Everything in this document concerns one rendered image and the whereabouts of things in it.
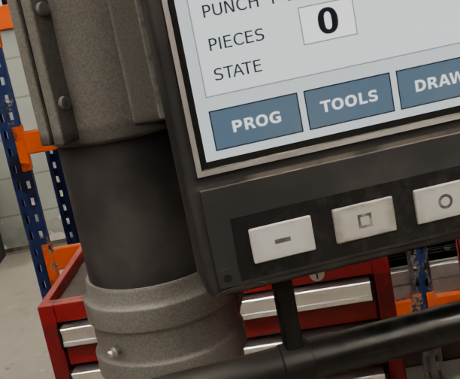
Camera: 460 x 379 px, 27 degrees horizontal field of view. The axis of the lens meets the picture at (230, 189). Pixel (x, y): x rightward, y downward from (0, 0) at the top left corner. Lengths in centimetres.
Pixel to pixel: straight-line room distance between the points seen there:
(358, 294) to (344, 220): 76
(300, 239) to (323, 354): 9
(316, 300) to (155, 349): 65
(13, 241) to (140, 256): 488
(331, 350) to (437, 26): 21
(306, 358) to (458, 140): 16
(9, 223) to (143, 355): 483
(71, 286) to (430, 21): 102
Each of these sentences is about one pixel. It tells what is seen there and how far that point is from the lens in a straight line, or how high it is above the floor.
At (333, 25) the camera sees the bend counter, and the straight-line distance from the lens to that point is 54.
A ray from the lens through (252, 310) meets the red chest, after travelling 132.
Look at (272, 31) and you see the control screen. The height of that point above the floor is 139.
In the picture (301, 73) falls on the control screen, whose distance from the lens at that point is 53.
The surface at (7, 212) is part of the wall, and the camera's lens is 549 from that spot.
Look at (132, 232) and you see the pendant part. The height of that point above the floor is 126.
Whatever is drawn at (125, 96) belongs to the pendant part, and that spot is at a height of 135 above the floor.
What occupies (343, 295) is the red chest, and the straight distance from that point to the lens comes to 131.
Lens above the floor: 144
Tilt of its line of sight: 14 degrees down
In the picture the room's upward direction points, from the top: 11 degrees counter-clockwise
